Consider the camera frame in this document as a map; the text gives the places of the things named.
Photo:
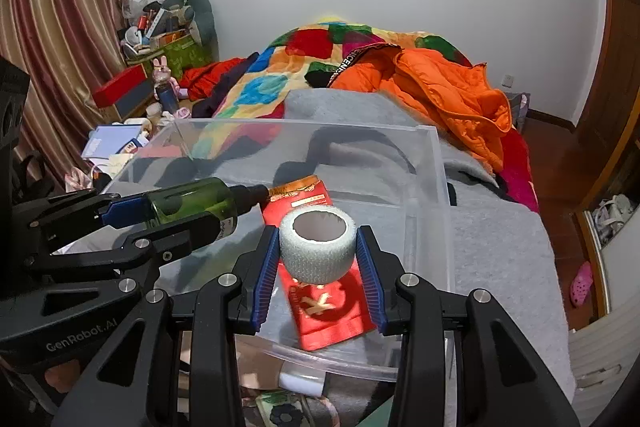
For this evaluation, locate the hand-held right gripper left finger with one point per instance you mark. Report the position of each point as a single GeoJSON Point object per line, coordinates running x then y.
{"type": "Point", "coordinates": [265, 274]}

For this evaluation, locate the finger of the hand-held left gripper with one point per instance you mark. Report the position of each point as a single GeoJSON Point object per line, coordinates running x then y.
{"type": "Point", "coordinates": [122, 209]}
{"type": "Point", "coordinates": [165, 247]}

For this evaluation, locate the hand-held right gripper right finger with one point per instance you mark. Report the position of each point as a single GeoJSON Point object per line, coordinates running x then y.
{"type": "Point", "coordinates": [371, 279]}

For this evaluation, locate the dark green bottle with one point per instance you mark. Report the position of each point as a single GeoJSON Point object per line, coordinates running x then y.
{"type": "Point", "coordinates": [195, 204]}

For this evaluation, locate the white gauze tape roll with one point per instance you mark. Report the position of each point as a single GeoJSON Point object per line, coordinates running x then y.
{"type": "Point", "coordinates": [317, 252]}

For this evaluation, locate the clear plastic box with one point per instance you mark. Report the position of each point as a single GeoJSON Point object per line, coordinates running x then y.
{"type": "Point", "coordinates": [390, 187]}

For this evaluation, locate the red gold printed packet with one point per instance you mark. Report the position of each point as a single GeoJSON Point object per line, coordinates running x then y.
{"type": "Point", "coordinates": [327, 307]}

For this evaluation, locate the light blue paper pad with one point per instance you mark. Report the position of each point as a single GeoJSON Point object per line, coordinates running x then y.
{"type": "Point", "coordinates": [112, 139]}

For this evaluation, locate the red flat box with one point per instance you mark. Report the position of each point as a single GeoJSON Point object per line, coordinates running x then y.
{"type": "Point", "coordinates": [122, 87]}

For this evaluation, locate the grey blanket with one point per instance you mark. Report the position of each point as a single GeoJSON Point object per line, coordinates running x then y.
{"type": "Point", "coordinates": [500, 247]}

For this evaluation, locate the green flowered packet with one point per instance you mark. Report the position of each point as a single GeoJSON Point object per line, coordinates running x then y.
{"type": "Point", "coordinates": [282, 409]}

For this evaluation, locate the pink bunny toy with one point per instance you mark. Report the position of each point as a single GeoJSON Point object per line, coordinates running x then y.
{"type": "Point", "coordinates": [161, 69]}

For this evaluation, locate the dark purple cloth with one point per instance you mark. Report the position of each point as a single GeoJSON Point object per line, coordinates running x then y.
{"type": "Point", "coordinates": [225, 92]}

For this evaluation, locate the red cloth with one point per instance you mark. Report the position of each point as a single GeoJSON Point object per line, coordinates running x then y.
{"type": "Point", "coordinates": [210, 77]}

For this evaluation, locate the green cardboard box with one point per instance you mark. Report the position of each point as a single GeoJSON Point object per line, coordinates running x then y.
{"type": "Point", "coordinates": [185, 52]}

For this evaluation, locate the red fleece blanket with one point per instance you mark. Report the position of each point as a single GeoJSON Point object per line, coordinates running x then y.
{"type": "Point", "coordinates": [520, 177]}

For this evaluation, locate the striped curtain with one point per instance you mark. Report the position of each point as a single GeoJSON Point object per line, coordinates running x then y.
{"type": "Point", "coordinates": [65, 17]}

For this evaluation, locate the orange puffer jacket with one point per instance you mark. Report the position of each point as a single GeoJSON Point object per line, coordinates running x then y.
{"type": "Point", "coordinates": [450, 92]}

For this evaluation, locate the black garment with lettered band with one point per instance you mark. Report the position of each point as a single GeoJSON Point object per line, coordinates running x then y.
{"type": "Point", "coordinates": [325, 74]}

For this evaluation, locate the grey plush cushion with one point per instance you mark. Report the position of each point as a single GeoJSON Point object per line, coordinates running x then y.
{"type": "Point", "coordinates": [200, 14]}

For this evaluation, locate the pink slipper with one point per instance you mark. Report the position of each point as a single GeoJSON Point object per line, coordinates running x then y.
{"type": "Point", "coordinates": [582, 284]}

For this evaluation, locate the colourful patchwork quilt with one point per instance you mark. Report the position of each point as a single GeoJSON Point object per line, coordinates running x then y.
{"type": "Point", "coordinates": [280, 62]}

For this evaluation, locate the white sliding door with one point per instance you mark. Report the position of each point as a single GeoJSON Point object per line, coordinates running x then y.
{"type": "Point", "coordinates": [605, 352]}

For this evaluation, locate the white shoes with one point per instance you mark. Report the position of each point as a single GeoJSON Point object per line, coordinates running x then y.
{"type": "Point", "coordinates": [617, 217]}

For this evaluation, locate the wooden wardrobe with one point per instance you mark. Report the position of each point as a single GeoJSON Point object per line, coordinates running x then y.
{"type": "Point", "coordinates": [615, 107]}

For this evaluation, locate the wall socket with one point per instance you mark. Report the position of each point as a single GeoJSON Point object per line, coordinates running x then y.
{"type": "Point", "coordinates": [508, 82]}

